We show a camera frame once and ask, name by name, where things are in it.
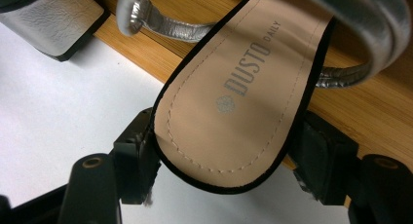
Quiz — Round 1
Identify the three-tier wooden shoe rack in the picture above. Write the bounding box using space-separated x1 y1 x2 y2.
82 0 413 208

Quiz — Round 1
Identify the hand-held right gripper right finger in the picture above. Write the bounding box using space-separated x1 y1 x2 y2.
286 110 360 207

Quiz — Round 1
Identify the silver strap heeled sandal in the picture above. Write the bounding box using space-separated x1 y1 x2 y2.
0 0 111 63
116 0 412 196

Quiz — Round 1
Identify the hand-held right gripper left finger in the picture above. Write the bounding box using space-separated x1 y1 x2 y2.
111 106 163 207

